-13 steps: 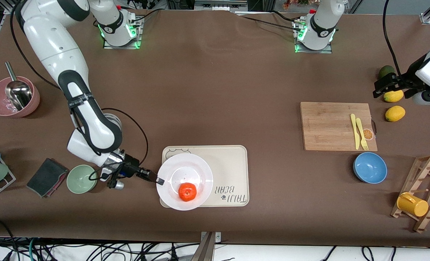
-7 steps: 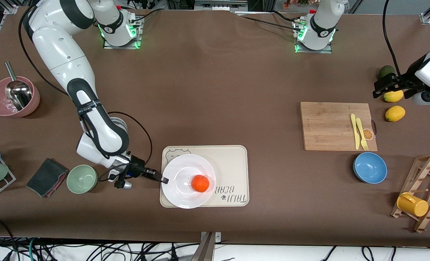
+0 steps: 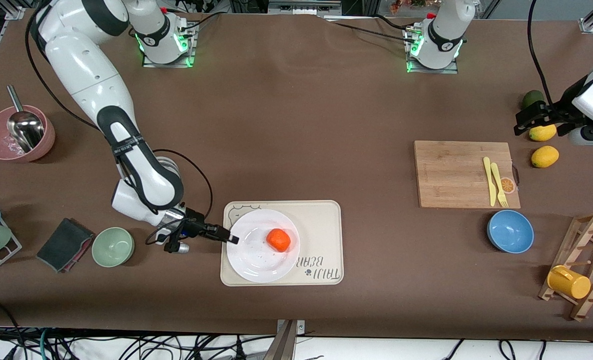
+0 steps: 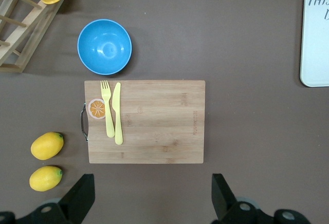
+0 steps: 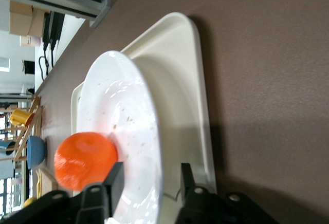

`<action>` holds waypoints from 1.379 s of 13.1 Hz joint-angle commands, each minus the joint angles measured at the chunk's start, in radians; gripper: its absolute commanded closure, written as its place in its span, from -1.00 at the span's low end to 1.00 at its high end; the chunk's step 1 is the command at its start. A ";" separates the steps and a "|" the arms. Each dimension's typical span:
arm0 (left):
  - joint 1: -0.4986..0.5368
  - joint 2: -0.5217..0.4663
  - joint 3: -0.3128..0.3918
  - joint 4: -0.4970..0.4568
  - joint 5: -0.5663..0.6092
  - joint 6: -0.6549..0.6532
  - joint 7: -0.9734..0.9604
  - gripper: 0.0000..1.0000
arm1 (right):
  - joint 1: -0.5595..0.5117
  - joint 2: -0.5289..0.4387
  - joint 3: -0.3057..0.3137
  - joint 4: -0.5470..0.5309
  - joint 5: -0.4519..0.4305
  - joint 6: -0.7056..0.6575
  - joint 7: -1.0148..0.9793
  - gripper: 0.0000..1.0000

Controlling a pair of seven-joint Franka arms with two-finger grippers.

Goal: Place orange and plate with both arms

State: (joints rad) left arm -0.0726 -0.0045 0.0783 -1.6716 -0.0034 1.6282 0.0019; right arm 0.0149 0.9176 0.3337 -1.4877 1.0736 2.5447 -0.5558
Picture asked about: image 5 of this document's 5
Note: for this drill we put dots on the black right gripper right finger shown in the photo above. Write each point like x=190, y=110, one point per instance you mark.
x=195, y=203

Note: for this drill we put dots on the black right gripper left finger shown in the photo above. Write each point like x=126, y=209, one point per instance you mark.
x=102, y=198

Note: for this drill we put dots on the orange fruit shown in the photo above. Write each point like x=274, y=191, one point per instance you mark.
x=82, y=159

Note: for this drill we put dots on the white round plate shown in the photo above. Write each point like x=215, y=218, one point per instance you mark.
x=123, y=100

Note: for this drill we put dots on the wooden cutting board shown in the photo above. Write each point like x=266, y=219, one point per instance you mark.
x=48, y=183

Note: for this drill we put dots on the yellow plastic knife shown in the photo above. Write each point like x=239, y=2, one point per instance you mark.
x=40, y=185

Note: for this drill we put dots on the yellow plastic fork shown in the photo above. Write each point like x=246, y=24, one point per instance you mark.
x=37, y=180

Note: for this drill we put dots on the yellow lemon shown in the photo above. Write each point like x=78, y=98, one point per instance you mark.
x=29, y=202

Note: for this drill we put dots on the blue bowl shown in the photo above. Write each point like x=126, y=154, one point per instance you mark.
x=36, y=152

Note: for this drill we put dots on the wooden mug rack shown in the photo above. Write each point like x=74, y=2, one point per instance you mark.
x=36, y=121

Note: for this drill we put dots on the cream bear print tray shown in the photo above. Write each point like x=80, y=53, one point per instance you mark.
x=177, y=93

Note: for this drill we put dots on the yellow mug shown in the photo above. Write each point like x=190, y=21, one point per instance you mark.
x=19, y=117

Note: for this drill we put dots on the black power strip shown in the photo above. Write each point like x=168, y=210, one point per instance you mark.
x=54, y=28

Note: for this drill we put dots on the brown cardboard box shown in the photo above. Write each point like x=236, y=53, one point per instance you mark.
x=25, y=18

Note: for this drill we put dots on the grey aluminium frame post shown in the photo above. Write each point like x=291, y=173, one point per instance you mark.
x=64, y=0

